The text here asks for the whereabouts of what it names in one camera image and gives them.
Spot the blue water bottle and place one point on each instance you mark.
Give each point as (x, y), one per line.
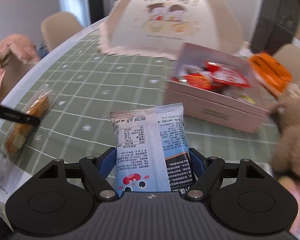
(42, 50)

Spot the beige dining chair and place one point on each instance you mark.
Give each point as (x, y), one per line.
(58, 28)

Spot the red yellow candy bag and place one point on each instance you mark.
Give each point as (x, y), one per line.
(238, 95)

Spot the clear pastry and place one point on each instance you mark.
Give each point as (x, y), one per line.
(18, 133)

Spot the blue white biscuit packet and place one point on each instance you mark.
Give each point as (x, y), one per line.
(152, 154)

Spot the dark glass cabinet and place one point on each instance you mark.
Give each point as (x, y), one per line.
(278, 24)

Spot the green grid tablecloth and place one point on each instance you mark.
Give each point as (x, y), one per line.
(88, 85)

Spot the red chicken leg snack bag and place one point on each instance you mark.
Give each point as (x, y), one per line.
(211, 76)

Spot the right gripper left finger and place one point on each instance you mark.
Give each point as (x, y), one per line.
(95, 171)

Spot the cartoon printed food cover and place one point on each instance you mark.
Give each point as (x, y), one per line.
(159, 28)

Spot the pink jacket on chair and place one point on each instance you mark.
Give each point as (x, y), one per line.
(18, 56)

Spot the brown plush teddy bear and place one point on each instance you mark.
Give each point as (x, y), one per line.
(286, 156)

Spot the beige chair right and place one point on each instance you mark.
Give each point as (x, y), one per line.
(289, 56)

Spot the pink cardboard gift box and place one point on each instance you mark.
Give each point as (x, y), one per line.
(211, 106)

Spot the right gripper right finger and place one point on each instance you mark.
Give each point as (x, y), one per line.
(208, 172)

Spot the orange plastic bag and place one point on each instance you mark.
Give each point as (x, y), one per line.
(270, 73)

